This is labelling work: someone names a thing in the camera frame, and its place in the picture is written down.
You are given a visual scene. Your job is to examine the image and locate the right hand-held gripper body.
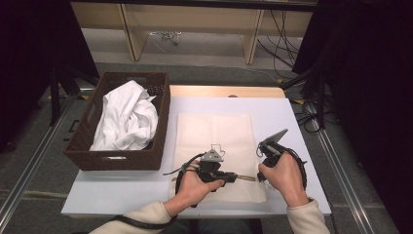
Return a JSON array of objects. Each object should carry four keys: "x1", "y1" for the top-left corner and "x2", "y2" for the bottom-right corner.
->
[{"x1": 256, "y1": 128, "x2": 289, "y2": 168}]

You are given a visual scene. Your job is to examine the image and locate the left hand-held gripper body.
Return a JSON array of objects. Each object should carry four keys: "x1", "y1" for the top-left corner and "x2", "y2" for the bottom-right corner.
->
[{"x1": 196, "y1": 149, "x2": 228, "y2": 183}]

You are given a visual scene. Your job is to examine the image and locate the cream mesh laundry bag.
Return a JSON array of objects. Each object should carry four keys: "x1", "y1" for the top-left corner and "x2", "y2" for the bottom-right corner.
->
[{"x1": 169, "y1": 112, "x2": 268, "y2": 205}]

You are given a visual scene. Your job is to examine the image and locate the white shirt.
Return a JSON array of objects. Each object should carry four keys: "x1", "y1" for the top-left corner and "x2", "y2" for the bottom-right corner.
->
[{"x1": 90, "y1": 80, "x2": 160, "y2": 152}]

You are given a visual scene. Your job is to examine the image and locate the brown woven basket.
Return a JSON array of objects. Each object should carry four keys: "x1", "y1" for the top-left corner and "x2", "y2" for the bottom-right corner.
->
[{"x1": 62, "y1": 71, "x2": 171, "y2": 173}]

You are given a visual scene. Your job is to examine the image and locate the person's right hand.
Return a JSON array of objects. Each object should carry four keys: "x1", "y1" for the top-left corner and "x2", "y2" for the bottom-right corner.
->
[{"x1": 258, "y1": 151, "x2": 310, "y2": 208}]

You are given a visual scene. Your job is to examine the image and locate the person's left hand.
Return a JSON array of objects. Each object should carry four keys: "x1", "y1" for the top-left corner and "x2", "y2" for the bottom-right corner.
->
[{"x1": 176, "y1": 161, "x2": 226, "y2": 209}]

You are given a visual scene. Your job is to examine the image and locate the person's legs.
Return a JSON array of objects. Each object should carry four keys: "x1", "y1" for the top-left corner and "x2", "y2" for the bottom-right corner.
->
[{"x1": 169, "y1": 217, "x2": 261, "y2": 234}]

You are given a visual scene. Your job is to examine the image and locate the black metal stand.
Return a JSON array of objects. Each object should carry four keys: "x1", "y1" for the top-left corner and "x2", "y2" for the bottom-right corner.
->
[
  {"x1": 281, "y1": 67, "x2": 327, "y2": 130},
  {"x1": 48, "y1": 62, "x2": 100, "y2": 127}
]

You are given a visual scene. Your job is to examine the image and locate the white board table cover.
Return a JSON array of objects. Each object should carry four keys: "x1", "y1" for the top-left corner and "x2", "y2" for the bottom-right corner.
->
[{"x1": 60, "y1": 96, "x2": 332, "y2": 217}]

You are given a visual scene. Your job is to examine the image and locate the black curtain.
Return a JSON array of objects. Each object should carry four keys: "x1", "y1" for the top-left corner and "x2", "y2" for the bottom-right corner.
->
[
  {"x1": 291, "y1": 0, "x2": 413, "y2": 234},
  {"x1": 0, "y1": 0, "x2": 100, "y2": 154}
]

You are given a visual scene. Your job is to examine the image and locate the beige wooden desk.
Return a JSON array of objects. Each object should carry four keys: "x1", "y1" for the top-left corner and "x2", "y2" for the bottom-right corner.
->
[{"x1": 70, "y1": 1, "x2": 315, "y2": 65}]

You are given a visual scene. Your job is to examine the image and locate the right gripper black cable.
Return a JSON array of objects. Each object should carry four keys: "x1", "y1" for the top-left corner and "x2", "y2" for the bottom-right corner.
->
[{"x1": 279, "y1": 147, "x2": 308, "y2": 191}]

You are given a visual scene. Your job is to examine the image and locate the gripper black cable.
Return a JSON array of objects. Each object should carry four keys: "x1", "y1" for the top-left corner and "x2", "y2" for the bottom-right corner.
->
[
  {"x1": 279, "y1": 147, "x2": 308, "y2": 191},
  {"x1": 111, "y1": 151, "x2": 208, "y2": 231}
]

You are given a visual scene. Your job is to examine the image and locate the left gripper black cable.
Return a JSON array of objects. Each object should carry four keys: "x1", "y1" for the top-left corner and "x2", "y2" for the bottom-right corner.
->
[{"x1": 111, "y1": 151, "x2": 208, "y2": 231}]

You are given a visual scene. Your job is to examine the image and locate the black floor cables by stand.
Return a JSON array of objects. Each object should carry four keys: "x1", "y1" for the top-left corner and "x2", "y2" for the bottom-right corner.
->
[{"x1": 293, "y1": 97, "x2": 325, "y2": 135}]

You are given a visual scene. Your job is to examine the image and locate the metal floor rail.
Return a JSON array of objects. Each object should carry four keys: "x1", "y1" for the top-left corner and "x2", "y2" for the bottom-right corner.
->
[
  {"x1": 0, "y1": 94, "x2": 77, "y2": 225},
  {"x1": 308, "y1": 103, "x2": 378, "y2": 234}
]

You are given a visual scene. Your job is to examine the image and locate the black cables under desk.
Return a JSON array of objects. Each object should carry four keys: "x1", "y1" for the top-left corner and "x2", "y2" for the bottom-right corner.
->
[{"x1": 256, "y1": 9, "x2": 301, "y2": 79}]

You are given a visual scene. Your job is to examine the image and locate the white cable bundle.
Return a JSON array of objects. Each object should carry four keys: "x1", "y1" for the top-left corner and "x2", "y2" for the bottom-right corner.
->
[{"x1": 149, "y1": 30, "x2": 183, "y2": 47}]

